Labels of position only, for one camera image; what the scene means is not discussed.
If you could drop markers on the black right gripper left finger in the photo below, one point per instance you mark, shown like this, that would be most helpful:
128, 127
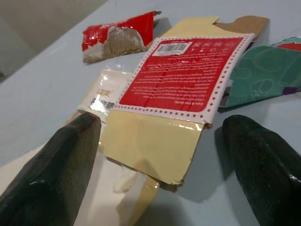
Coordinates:
47, 179

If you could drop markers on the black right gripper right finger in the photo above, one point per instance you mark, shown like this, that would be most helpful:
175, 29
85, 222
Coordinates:
261, 164

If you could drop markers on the white and cream cardboard piece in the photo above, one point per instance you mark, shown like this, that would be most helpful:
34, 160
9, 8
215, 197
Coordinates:
103, 188

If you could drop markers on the green printed cardboard piece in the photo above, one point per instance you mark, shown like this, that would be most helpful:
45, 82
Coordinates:
263, 70

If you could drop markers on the red and cream flattened carton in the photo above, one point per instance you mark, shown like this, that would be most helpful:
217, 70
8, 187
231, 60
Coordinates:
178, 77

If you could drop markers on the torn red cardboard scrap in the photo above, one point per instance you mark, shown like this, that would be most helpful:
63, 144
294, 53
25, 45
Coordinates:
113, 41

